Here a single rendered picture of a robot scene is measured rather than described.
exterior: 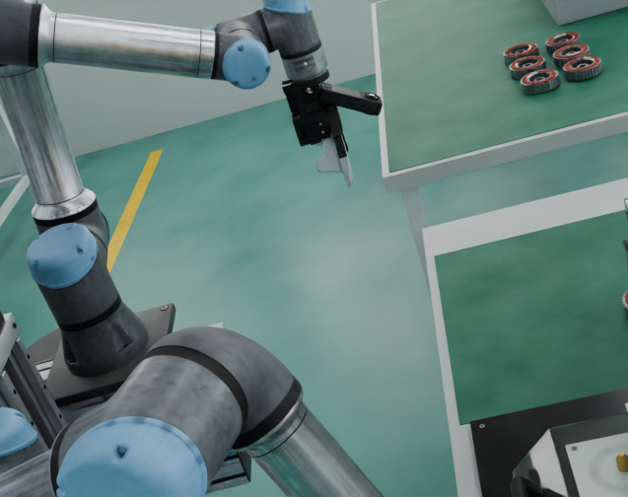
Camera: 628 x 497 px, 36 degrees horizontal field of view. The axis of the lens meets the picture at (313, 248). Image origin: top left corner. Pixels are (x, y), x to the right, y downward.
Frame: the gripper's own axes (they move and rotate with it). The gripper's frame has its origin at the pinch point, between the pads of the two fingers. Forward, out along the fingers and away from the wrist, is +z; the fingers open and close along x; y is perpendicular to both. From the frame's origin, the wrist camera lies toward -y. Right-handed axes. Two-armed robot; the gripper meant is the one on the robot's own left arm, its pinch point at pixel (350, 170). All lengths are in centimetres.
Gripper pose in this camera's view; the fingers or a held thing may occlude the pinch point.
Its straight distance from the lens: 180.2
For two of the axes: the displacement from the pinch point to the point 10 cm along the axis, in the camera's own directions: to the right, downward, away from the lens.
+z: 2.9, 8.4, 4.5
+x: 0.4, 4.6, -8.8
